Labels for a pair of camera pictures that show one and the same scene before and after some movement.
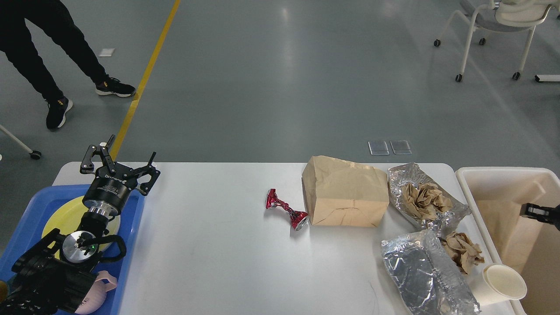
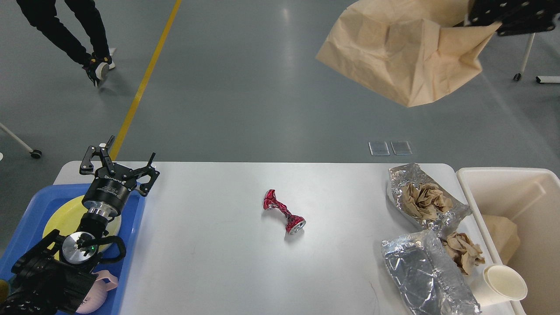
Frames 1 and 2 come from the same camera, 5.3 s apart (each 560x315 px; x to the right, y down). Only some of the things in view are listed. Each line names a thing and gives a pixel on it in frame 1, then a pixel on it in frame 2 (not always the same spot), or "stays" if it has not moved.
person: x=17 y=42 → x=42 y=14
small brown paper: x=463 y=253 stays
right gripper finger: x=545 y=214 → x=517 y=16
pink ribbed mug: x=105 y=282 stays
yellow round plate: x=65 y=215 stays
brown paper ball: x=426 y=199 stays
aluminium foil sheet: x=399 y=176 stays
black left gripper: x=111 y=188 stays
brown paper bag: x=344 y=193 → x=407 y=51
